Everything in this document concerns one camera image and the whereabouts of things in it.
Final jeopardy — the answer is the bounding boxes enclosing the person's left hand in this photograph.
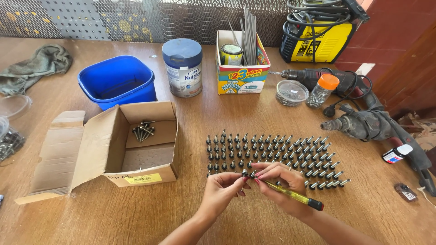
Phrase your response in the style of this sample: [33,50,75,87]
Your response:
[200,172,252,222]

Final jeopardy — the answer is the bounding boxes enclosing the person's right hand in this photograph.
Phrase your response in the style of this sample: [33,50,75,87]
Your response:
[250,162,312,220]

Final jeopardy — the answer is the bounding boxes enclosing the yellow handled screwdriver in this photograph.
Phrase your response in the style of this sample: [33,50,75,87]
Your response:
[253,174,324,211]

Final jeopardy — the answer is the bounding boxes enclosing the rows of standing washer screws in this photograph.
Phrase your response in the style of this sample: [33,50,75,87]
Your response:
[206,129,351,191]

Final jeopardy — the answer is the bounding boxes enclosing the clear round tub of screws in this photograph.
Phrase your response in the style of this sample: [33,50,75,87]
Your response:
[275,79,310,107]

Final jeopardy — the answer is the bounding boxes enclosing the small pile of loose screws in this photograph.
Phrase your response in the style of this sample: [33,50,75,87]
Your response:
[132,120,156,142]

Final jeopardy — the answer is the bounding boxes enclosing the clear jar with orange lid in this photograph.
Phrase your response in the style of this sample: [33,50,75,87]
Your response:
[305,73,340,110]

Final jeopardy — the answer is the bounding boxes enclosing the dusty grey electric drill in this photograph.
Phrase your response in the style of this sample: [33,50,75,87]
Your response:
[320,108,436,197]

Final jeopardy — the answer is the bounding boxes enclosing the small white bottle red label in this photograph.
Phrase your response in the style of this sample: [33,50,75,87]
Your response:
[381,144,414,165]

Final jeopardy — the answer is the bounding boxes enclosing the colourful printed cardboard box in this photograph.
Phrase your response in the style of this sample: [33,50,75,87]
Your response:
[216,30,272,95]

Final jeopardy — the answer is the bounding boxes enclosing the dark red electric drill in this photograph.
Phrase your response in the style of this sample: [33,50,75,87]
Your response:
[268,68,385,111]

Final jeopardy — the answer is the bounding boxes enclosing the small dark brown fob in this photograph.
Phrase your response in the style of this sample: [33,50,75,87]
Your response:
[394,183,419,203]

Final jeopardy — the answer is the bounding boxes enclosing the open brown cardboard box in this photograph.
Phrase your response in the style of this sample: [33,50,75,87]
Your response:
[15,101,180,205]

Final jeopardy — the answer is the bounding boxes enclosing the tin can with blue lid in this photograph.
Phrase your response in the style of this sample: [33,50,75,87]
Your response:
[161,38,203,98]

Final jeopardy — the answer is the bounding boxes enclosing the small paint can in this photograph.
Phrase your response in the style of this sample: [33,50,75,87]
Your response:
[220,43,244,66]

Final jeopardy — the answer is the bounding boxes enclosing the blue plastic bucket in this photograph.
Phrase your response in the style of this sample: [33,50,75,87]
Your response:
[77,55,157,111]

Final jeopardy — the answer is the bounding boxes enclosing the bundle of grey welding rods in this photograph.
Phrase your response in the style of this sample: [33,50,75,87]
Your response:
[228,5,258,66]

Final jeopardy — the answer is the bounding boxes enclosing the clear plastic container of screws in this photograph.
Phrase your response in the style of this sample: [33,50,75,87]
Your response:
[0,116,26,164]

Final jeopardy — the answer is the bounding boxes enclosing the empty clear plastic lid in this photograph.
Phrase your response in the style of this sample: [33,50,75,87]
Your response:
[0,94,33,120]

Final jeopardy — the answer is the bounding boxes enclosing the grey green cloth rag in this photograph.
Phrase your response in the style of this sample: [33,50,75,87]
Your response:
[0,43,73,96]

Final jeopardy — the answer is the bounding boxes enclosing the yellow welding machine with cables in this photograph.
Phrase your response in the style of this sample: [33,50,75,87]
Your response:
[279,0,371,64]

